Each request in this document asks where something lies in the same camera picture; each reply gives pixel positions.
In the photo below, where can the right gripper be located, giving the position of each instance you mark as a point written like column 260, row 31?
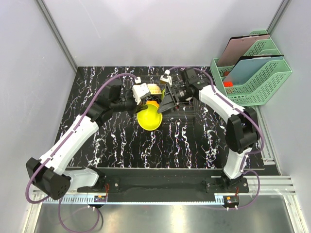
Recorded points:
column 167, row 102

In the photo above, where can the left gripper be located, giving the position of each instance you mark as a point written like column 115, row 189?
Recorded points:
column 136, row 108

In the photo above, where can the yellow bottom bowl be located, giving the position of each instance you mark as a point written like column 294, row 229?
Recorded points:
column 153, row 102

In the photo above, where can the lime yellow round bowl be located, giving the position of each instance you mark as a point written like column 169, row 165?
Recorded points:
column 149, row 119

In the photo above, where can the teal patterned yellow bowl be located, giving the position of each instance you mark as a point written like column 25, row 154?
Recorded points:
column 154, row 89

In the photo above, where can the patterned bowl green outside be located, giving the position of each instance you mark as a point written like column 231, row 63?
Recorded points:
column 163, row 93

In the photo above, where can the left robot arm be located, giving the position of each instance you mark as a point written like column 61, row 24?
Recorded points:
column 49, row 174

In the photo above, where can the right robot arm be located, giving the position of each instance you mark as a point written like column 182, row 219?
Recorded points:
column 242, row 130

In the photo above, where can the marble patterned table mat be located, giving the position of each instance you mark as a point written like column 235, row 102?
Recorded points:
column 191, row 137

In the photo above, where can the red cube front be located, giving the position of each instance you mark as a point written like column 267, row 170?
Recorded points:
column 228, row 84

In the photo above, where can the blue clipboard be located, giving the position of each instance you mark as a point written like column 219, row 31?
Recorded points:
column 247, row 66

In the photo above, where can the pink clipboard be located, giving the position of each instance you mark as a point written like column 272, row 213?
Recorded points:
column 237, row 47

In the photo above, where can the green file organizer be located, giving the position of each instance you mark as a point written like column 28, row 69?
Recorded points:
column 263, row 84

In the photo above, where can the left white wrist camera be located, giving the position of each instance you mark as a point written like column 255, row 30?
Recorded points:
column 140, row 90

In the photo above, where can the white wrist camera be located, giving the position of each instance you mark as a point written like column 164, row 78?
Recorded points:
column 166, row 78
column 140, row 90

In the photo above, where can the wire dish rack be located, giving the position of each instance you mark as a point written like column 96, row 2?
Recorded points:
column 186, row 109

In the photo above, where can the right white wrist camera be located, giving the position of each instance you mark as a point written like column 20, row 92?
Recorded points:
column 166, row 78

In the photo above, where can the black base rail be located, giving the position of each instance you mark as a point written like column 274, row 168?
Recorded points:
column 160, row 186

